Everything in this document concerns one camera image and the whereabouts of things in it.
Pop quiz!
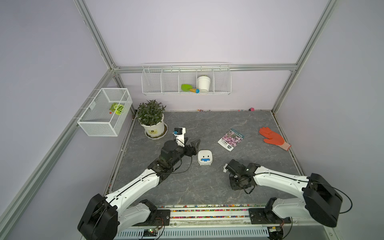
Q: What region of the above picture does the potted green plant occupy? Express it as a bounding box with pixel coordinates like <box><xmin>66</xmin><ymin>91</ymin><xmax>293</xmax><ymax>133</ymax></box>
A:
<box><xmin>137</xmin><ymin>100</ymin><xmax>166</xmax><ymax>139</ymax></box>

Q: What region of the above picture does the green toy in basket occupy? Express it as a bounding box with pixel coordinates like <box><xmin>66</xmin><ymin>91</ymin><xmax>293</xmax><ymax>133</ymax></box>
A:
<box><xmin>110</xmin><ymin>103</ymin><xmax>125</xmax><ymax>116</ymax></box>

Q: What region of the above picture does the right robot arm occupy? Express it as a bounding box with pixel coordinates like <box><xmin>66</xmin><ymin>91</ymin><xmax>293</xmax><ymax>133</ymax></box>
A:
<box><xmin>224</xmin><ymin>160</ymin><xmax>343</xmax><ymax>228</ymax></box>

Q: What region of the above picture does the white wire basket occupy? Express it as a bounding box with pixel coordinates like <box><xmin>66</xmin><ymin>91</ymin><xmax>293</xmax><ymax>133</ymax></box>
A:
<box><xmin>77</xmin><ymin>88</ymin><xmax>133</xmax><ymax>137</ymax></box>

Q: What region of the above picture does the flower seed packet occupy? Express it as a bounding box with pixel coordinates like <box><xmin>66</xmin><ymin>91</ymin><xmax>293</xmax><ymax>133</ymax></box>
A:
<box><xmin>218</xmin><ymin>129</ymin><xmax>244</xmax><ymax>152</ymax></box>

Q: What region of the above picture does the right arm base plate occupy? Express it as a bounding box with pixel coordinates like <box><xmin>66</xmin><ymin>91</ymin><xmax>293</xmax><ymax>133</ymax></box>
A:
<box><xmin>249</xmin><ymin>208</ymin><xmax>292</xmax><ymax>226</ymax></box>

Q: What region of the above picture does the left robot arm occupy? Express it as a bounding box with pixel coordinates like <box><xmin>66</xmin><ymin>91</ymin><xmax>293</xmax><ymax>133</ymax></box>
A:
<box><xmin>77</xmin><ymin>139</ymin><xmax>201</xmax><ymax>240</ymax></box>

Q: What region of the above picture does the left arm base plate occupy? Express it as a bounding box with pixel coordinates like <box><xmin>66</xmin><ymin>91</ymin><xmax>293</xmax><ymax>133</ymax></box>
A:
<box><xmin>135</xmin><ymin>210</ymin><xmax>171</xmax><ymax>227</ymax></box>

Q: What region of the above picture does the green toy shovel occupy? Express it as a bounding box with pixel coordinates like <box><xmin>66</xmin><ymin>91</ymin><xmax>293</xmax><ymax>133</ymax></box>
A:
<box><xmin>181</xmin><ymin>84</ymin><xmax>200</xmax><ymax>94</ymax></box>

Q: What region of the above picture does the white empty pot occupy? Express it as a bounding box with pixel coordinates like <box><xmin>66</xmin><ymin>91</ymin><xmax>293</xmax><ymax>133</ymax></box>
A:
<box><xmin>197</xmin><ymin>76</ymin><xmax>211</xmax><ymax>93</ymax></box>

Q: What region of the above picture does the white wire wall shelf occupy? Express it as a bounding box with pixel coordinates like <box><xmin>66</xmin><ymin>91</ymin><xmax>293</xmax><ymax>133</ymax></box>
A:
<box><xmin>141</xmin><ymin>63</ymin><xmax>232</xmax><ymax>95</ymax></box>

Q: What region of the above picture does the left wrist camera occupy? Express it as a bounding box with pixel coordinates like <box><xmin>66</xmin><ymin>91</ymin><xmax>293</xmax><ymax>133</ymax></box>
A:
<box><xmin>174</xmin><ymin>127</ymin><xmax>186</xmax><ymax>147</ymax></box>

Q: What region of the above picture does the white square alarm clock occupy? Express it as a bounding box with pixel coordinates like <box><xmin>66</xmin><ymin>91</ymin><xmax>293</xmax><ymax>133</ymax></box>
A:
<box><xmin>198</xmin><ymin>150</ymin><xmax>213</xmax><ymax>166</ymax></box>

